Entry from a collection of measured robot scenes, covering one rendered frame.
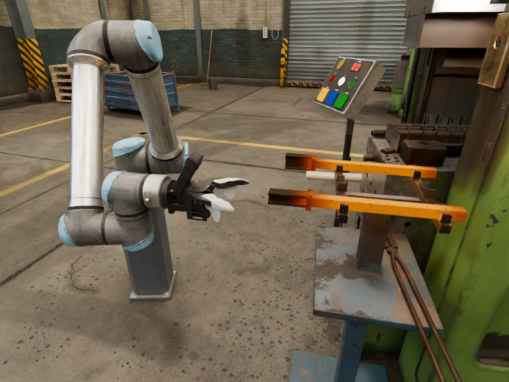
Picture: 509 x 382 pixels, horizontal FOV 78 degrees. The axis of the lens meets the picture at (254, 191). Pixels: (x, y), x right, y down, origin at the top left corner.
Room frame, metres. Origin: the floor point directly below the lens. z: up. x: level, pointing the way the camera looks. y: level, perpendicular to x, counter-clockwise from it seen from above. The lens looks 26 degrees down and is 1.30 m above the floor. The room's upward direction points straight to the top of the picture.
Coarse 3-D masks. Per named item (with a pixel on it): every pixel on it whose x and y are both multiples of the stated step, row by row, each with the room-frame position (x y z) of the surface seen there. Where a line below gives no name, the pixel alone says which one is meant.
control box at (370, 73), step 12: (348, 60) 1.81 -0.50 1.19; (360, 60) 1.72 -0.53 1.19; (336, 72) 1.85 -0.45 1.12; (348, 72) 1.74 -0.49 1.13; (360, 72) 1.66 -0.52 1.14; (372, 72) 1.60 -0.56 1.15; (384, 72) 1.62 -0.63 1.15; (324, 84) 1.89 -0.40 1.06; (336, 84) 1.78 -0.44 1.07; (348, 84) 1.67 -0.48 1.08; (360, 84) 1.59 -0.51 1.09; (372, 84) 1.60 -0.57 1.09; (360, 96) 1.59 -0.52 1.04; (336, 108) 1.64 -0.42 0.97; (348, 108) 1.57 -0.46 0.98; (360, 108) 1.59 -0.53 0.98
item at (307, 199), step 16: (272, 192) 0.67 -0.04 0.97; (288, 192) 0.67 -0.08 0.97; (304, 192) 0.67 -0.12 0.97; (336, 208) 0.63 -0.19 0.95; (352, 208) 0.62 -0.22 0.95; (368, 208) 0.62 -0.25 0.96; (384, 208) 0.61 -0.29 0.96; (400, 208) 0.60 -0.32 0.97; (416, 208) 0.60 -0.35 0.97; (432, 208) 0.59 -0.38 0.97; (448, 208) 0.59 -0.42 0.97
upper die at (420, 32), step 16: (416, 16) 1.20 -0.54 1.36; (432, 16) 1.10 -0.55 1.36; (448, 16) 1.10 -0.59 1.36; (464, 16) 1.09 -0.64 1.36; (480, 16) 1.08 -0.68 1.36; (496, 16) 1.08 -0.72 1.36; (416, 32) 1.16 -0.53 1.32; (432, 32) 1.10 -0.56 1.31; (448, 32) 1.09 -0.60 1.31; (464, 32) 1.09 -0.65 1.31; (480, 32) 1.08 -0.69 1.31; (464, 48) 1.09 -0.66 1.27; (480, 48) 1.08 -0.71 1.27
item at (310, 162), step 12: (288, 156) 0.90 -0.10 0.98; (300, 156) 0.89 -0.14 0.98; (312, 156) 0.89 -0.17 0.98; (288, 168) 0.90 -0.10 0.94; (300, 168) 0.89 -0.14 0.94; (312, 168) 0.87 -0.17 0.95; (324, 168) 0.87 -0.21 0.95; (348, 168) 0.86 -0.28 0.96; (360, 168) 0.85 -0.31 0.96; (372, 168) 0.84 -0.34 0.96; (384, 168) 0.84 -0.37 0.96; (396, 168) 0.83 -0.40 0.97; (408, 168) 0.82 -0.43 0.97; (420, 168) 0.82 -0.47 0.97; (432, 168) 0.82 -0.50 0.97
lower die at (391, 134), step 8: (392, 128) 1.21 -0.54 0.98; (400, 128) 1.15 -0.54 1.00; (408, 128) 1.15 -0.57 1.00; (416, 128) 1.14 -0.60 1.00; (424, 128) 1.14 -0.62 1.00; (432, 128) 1.14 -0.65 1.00; (440, 128) 1.14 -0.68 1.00; (392, 136) 1.19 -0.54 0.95; (400, 136) 1.11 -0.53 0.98; (416, 136) 1.10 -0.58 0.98; (424, 136) 1.09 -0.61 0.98; (432, 136) 1.09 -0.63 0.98; (440, 136) 1.09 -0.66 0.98; (456, 136) 1.08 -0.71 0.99; (392, 144) 1.17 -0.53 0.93; (448, 152) 1.08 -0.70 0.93; (456, 152) 1.08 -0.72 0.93
